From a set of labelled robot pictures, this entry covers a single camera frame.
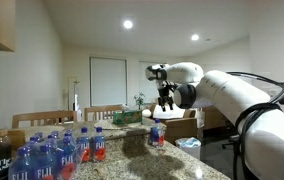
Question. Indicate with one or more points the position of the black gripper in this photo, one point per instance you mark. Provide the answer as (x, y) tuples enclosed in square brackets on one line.
[(164, 88)]

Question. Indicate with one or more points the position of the fiji water bottle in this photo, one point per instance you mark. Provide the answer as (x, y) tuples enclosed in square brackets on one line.
[(99, 151), (157, 134), (84, 144)]

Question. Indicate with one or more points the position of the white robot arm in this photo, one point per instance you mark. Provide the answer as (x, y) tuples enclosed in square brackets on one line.
[(258, 118)]

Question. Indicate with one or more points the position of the potted plant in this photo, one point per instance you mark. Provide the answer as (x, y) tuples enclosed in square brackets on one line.
[(139, 100)]

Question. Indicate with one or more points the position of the green tissue box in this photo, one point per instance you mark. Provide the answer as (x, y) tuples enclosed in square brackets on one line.
[(127, 117)]

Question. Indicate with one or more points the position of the white trash bin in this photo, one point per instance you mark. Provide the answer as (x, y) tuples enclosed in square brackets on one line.
[(191, 145)]

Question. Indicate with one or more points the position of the wooden chair right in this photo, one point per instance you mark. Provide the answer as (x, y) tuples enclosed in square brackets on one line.
[(100, 112)]

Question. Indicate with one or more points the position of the wooden chair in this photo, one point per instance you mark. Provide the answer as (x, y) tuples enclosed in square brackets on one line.
[(59, 117), (100, 112)]

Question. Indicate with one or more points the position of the shrink-wrapped Fiji bottle pack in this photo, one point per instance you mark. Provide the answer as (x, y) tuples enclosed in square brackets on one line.
[(51, 158)]

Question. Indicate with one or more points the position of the wooden chair left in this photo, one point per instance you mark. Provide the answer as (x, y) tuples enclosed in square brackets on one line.
[(59, 117)]

